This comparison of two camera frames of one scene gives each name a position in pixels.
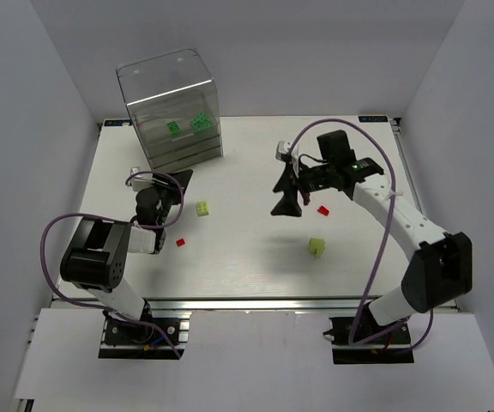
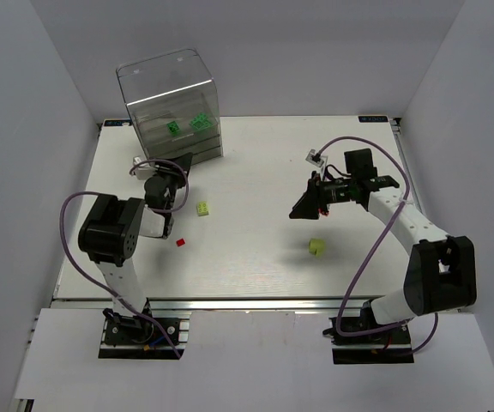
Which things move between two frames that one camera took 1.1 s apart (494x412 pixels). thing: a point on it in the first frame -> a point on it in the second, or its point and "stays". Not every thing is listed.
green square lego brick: [172, 126] stays
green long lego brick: [201, 121] stays
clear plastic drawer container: [174, 102] stays
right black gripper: [297, 182] -> [316, 197]
